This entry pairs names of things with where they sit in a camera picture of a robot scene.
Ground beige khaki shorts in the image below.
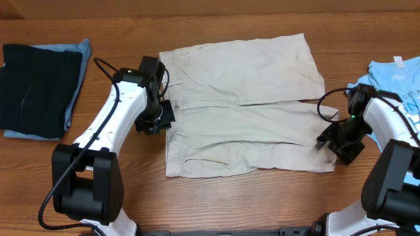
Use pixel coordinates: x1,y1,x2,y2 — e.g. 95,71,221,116
159,33,339,178

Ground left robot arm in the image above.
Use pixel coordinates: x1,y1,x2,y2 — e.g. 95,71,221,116
38,56,175,235

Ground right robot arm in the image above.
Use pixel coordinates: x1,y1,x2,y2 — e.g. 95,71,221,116
305,84,419,236

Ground blue folded denim garment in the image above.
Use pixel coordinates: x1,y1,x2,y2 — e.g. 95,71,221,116
3,38,93,142

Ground black folded garment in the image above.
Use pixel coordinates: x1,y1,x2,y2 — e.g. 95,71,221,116
0,43,83,140

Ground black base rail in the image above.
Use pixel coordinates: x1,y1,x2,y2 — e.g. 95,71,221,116
138,226,310,236

